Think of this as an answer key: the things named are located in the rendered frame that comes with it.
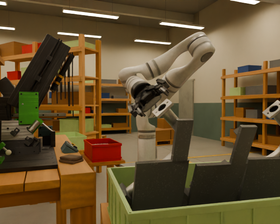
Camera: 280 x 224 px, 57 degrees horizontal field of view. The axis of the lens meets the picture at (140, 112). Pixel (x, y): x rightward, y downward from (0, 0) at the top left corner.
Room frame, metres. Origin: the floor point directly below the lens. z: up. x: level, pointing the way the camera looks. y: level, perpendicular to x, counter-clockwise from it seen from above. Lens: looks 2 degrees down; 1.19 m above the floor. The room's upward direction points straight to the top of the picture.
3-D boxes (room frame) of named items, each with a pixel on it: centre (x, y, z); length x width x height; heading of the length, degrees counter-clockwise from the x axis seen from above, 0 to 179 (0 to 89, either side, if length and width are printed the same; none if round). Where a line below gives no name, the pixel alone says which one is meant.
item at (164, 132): (7.99, -0.74, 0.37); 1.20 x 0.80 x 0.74; 119
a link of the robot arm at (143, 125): (1.31, -0.03, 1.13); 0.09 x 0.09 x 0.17; 37
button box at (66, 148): (1.62, 0.44, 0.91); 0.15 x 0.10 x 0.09; 21
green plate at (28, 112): (1.65, 0.71, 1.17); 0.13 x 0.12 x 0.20; 21
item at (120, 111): (10.22, 1.91, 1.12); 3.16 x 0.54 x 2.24; 111
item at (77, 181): (1.79, 0.53, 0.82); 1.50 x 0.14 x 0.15; 21
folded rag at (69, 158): (1.31, 0.35, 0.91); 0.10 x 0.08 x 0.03; 60
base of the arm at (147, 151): (1.31, -0.03, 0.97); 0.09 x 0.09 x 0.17; 34
